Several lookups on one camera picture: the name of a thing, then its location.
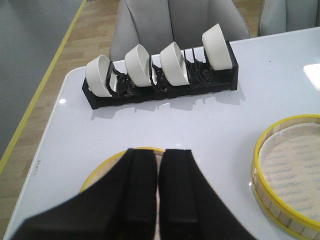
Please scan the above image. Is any white bowl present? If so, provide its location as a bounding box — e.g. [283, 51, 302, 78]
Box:
[124, 44, 152, 88]
[159, 41, 189, 86]
[202, 23, 233, 71]
[85, 54, 112, 97]

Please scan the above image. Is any white bowl far left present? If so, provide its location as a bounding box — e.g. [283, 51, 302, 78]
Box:
[85, 54, 112, 97]

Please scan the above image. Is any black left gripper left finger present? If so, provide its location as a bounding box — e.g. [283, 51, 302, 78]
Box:
[12, 148, 158, 240]

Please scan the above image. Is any grey armchair right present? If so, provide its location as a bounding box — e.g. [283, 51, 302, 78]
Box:
[257, 0, 320, 37]

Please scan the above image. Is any black dish rack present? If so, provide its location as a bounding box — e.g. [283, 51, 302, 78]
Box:
[82, 41, 239, 110]

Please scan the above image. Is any bamboo steamer tray yellow rim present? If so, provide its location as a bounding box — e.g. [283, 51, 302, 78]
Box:
[79, 147, 165, 240]

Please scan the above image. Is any white bowl far right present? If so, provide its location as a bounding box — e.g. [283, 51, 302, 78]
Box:
[202, 23, 233, 71]

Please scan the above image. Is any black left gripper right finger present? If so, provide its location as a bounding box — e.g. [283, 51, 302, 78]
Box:
[158, 149, 254, 240]

